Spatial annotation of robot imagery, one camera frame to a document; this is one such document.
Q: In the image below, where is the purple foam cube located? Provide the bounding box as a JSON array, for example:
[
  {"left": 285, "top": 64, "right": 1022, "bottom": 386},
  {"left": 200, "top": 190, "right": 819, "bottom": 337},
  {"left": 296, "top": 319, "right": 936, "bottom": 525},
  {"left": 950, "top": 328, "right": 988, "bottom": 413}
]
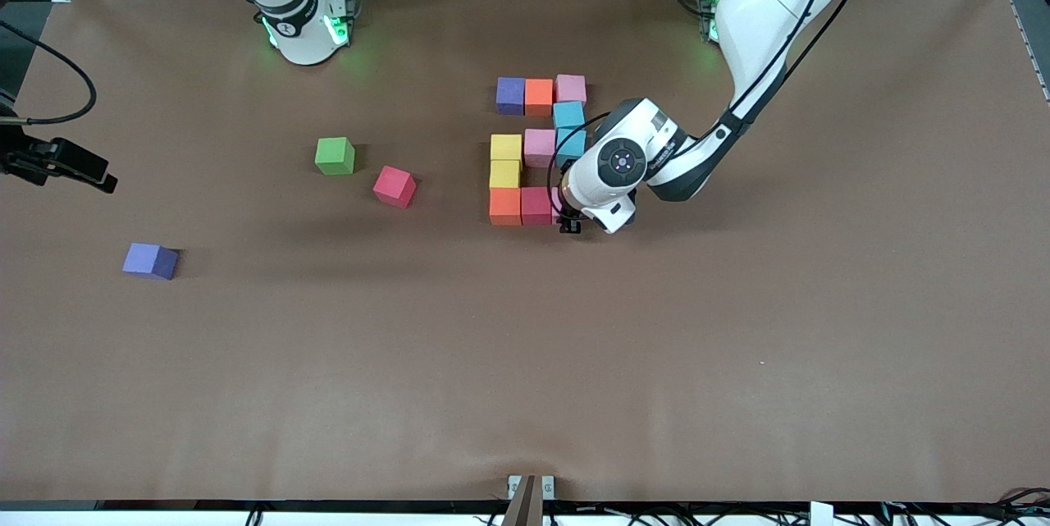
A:
[
  {"left": 122, "top": 243, "right": 180, "bottom": 281},
  {"left": 496, "top": 76, "right": 527, "bottom": 117}
]

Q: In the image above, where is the green foam cube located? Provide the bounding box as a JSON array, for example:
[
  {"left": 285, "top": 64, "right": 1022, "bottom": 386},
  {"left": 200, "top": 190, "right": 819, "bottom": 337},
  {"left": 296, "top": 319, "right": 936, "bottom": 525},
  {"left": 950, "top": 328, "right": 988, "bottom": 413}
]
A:
[{"left": 315, "top": 136, "right": 357, "bottom": 176}]

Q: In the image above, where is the orange foam cube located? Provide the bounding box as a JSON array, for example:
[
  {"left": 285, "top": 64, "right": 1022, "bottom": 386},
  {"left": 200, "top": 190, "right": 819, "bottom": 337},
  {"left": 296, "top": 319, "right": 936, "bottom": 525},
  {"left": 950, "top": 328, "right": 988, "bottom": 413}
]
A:
[
  {"left": 524, "top": 78, "right": 555, "bottom": 117},
  {"left": 489, "top": 188, "right": 524, "bottom": 226}
]

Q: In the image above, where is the red foam cube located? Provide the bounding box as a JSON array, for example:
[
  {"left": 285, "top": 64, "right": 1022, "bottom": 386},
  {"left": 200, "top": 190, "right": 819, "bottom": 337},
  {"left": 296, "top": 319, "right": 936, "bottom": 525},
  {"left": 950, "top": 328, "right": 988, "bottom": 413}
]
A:
[
  {"left": 521, "top": 186, "right": 554, "bottom": 226},
  {"left": 372, "top": 165, "right": 418, "bottom": 210}
]

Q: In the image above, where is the metal bracket with brown post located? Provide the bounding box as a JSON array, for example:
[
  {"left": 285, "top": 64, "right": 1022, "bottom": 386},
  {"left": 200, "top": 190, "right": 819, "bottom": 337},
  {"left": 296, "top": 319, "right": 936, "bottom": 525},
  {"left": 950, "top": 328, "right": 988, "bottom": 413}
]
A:
[{"left": 500, "top": 473, "right": 556, "bottom": 526}]

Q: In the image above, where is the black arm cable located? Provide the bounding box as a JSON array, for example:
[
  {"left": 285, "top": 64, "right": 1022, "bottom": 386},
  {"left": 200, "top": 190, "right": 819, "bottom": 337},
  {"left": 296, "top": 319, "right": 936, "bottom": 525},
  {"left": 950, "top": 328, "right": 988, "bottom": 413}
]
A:
[
  {"left": 547, "top": 111, "right": 612, "bottom": 215},
  {"left": 0, "top": 20, "right": 98, "bottom": 126}
]

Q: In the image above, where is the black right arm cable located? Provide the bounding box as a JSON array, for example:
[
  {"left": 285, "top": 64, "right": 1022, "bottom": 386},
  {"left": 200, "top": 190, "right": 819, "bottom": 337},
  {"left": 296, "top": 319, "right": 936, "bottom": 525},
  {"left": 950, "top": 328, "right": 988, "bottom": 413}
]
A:
[{"left": 0, "top": 20, "right": 98, "bottom": 126}]

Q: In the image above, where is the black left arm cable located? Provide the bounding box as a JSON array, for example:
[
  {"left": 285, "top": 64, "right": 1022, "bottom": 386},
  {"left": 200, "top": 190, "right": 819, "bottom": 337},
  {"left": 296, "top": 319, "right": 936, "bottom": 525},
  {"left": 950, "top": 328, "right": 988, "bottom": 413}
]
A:
[{"left": 547, "top": 111, "right": 612, "bottom": 215}]

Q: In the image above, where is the bright pink foam cube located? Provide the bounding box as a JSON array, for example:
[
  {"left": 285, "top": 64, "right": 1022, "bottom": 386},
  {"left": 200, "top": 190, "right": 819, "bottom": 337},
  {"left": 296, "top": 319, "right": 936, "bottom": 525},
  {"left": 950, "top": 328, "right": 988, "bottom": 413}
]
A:
[{"left": 524, "top": 129, "right": 559, "bottom": 169}]

